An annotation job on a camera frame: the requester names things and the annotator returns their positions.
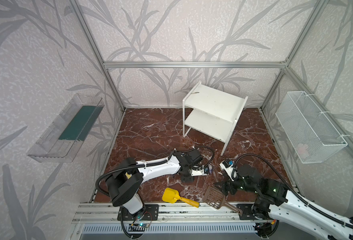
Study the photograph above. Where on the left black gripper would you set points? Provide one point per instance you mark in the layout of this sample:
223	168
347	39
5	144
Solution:
187	174

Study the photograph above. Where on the clear plastic wall bin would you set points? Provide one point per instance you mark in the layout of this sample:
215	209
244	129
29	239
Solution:
62	140

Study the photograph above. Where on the white two-tier shelf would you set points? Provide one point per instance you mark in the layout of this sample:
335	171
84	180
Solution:
211	112

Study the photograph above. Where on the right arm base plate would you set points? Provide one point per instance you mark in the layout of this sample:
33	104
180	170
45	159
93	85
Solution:
247	213

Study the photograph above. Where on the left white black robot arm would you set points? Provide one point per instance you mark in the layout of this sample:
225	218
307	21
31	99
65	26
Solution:
122	184

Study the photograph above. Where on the white wire mesh basket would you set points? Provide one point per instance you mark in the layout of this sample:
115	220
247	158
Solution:
305	123

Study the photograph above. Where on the brown slotted toy spatula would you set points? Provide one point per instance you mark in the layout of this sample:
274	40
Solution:
216	199

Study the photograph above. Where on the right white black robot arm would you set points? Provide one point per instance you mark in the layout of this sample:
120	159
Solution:
276	201

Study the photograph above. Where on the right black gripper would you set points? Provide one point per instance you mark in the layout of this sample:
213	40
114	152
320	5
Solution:
228	186

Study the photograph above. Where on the yellow toy shovel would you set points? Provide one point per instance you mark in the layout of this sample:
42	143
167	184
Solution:
172	196

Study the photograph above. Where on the pink item in basket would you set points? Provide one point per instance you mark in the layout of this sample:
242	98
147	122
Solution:
302	151

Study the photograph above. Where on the small circuit board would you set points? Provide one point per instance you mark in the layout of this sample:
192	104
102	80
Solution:
140	227

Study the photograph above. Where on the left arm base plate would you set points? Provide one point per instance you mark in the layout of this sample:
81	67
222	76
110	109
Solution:
148	213

